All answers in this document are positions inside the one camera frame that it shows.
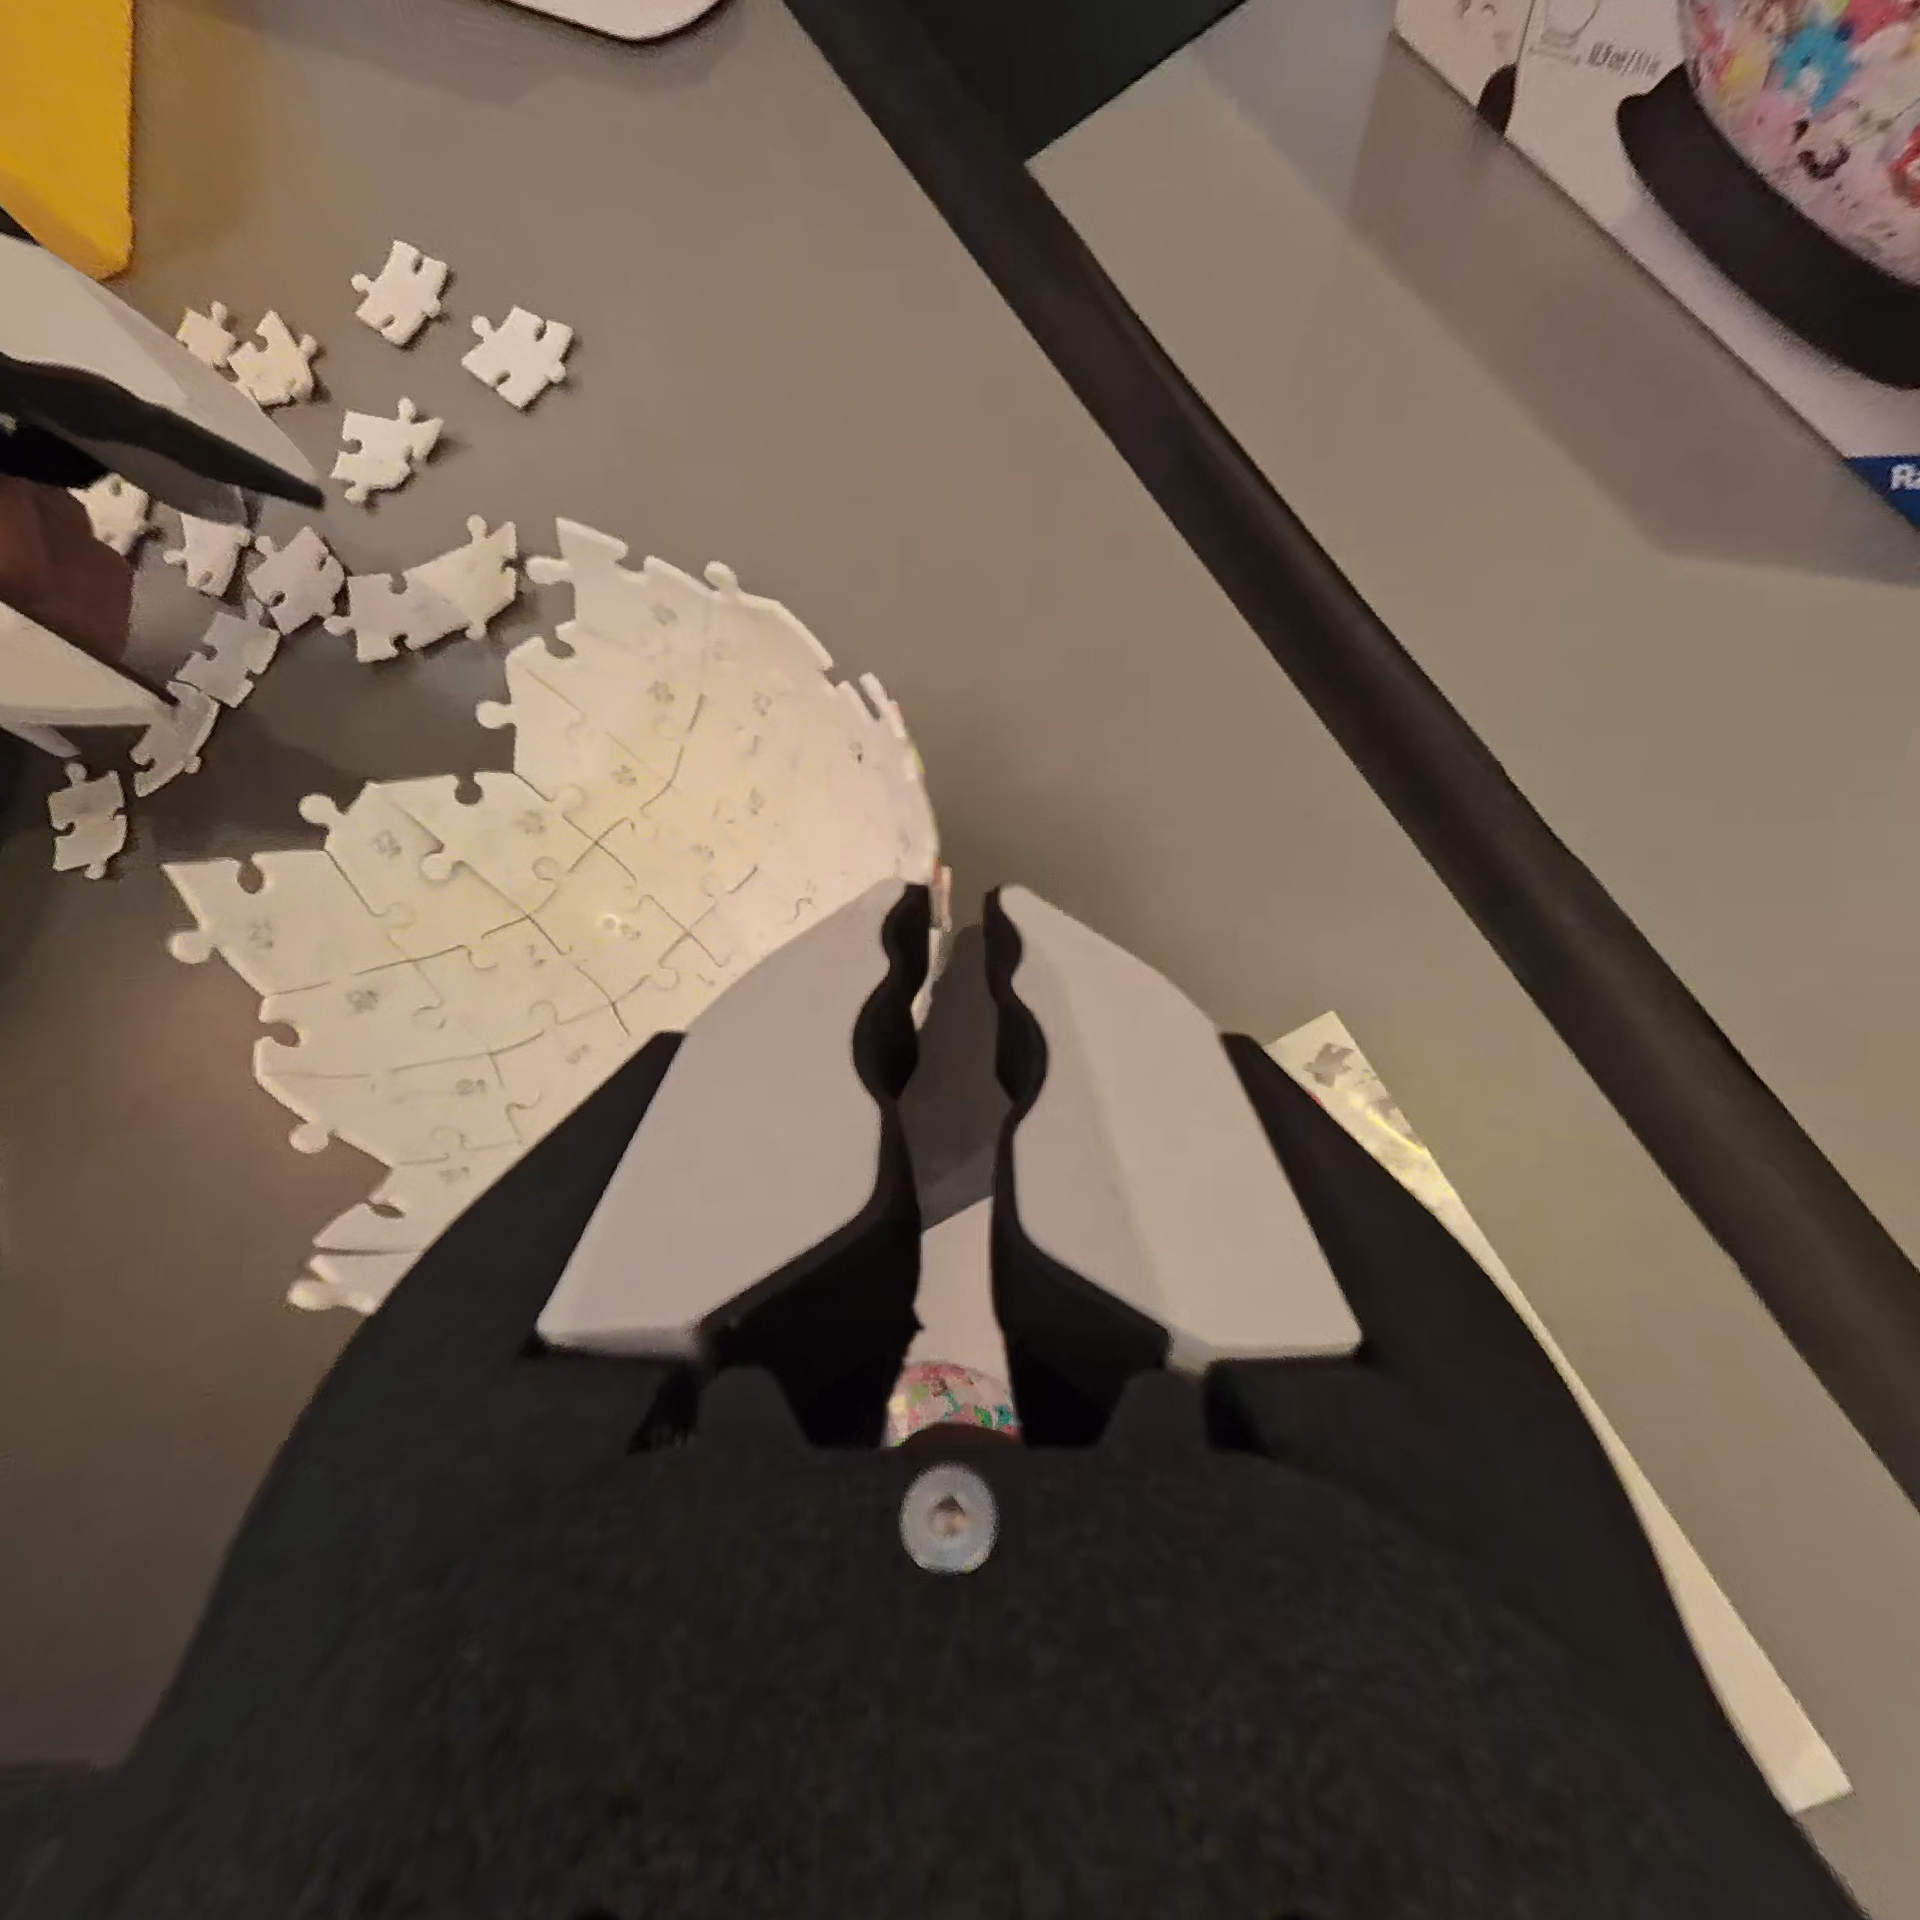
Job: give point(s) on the partly built white puzzle ball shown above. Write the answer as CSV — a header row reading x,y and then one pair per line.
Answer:
x,y
601,812

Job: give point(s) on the printed instruction sheet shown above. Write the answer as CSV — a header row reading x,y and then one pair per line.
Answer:
x,y
1680,1561

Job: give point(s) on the colourful puzzle ball box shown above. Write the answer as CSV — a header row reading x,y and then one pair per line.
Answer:
x,y
1680,181

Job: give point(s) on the white flat base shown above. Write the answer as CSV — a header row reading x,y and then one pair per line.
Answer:
x,y
616,13

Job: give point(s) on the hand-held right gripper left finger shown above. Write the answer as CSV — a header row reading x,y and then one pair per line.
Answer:
x,y
720,1188

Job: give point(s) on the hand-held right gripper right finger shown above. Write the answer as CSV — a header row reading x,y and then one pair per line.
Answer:
x,y
1172,1188

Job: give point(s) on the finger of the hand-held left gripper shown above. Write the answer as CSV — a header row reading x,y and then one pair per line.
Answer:
x,y
122,333
77,668

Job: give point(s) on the yellow box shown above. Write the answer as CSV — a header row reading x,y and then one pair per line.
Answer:
x,y
60,121

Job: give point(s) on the pile of loose puzzle pieces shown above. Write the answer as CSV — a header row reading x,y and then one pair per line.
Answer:
x,y
392,601

